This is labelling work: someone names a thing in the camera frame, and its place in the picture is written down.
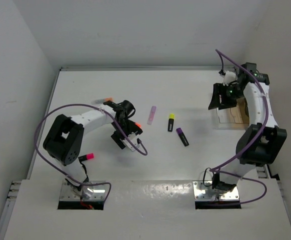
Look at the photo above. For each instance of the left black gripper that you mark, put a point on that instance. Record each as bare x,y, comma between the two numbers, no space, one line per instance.
117,138

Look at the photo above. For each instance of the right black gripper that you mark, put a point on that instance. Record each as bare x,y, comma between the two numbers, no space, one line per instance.
219,89

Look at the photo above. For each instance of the pink translucent highlighter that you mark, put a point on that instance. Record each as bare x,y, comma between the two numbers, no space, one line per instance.
151,115

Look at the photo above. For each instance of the orange clear highlighter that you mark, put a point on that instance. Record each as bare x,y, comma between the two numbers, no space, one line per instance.
101,101

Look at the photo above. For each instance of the yellow black highlighter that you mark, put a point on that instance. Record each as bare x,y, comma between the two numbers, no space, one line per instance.
171,120

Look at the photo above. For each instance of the pink black highlighter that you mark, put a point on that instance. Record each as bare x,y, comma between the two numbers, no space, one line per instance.
86,157

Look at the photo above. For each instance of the purple black highlighter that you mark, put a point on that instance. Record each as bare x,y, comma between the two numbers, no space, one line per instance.
182,137

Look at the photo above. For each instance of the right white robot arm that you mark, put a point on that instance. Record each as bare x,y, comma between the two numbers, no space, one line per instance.
263,138

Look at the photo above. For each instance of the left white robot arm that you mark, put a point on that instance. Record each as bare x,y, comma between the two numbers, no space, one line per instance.
64,139

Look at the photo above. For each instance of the clear acrylic container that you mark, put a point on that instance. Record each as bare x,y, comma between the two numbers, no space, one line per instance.
235,118

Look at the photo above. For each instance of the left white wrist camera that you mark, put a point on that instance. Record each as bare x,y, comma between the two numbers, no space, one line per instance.
131,142

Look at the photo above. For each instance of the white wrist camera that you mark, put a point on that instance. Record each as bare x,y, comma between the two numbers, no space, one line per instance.
229,78
131,142

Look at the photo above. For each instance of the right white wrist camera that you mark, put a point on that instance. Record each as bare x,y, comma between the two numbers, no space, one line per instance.
229,78

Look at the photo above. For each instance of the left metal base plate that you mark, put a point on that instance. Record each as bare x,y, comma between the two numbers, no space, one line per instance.
88,193

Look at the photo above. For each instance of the metal base plate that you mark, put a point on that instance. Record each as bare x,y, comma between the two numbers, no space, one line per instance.
88,193
203,192

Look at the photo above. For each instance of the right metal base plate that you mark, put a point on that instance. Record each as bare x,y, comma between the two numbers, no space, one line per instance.
203,192

